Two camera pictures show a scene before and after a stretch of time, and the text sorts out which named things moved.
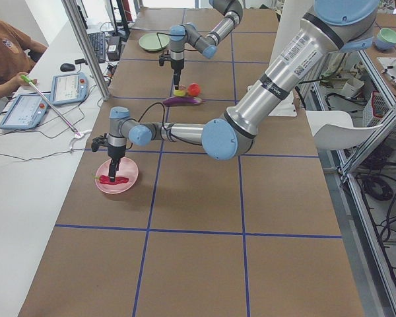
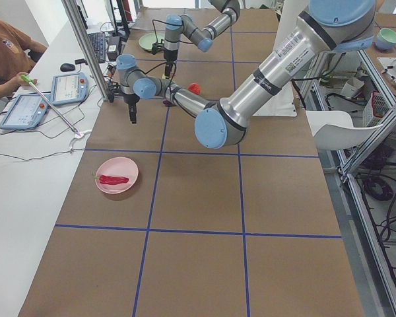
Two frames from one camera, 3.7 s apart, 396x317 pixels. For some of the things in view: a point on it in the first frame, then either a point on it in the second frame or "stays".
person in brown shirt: x=9 y=54 stays
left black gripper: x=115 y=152 → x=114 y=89
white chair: x=334 y=130 stays
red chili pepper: x=105 y=179 stays
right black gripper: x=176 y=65 → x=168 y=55
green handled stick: x=28 y=80 stays
